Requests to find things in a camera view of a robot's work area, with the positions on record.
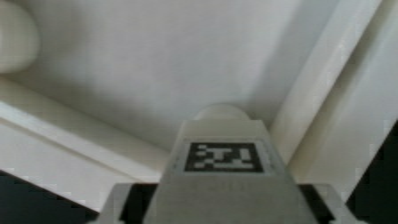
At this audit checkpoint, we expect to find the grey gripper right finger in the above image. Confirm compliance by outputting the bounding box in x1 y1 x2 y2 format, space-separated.
298 184 362 224

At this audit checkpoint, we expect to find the white rail fixture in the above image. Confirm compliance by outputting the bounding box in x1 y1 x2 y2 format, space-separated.
0 102 162 211
290 0 398 197

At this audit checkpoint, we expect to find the white right rail fixture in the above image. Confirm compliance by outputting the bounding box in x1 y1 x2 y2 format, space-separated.
290 0 398 197

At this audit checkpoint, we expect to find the white square tabletop part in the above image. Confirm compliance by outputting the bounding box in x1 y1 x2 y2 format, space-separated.
0 0 384 188

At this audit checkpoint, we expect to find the white front rail fixture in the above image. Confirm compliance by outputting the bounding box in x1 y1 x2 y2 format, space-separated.
0 102 162 211

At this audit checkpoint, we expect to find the white leg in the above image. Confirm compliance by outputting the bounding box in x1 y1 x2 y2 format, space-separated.
144 104 316 224

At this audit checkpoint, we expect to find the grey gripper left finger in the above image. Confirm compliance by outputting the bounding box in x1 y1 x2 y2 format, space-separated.
96 183 158 224

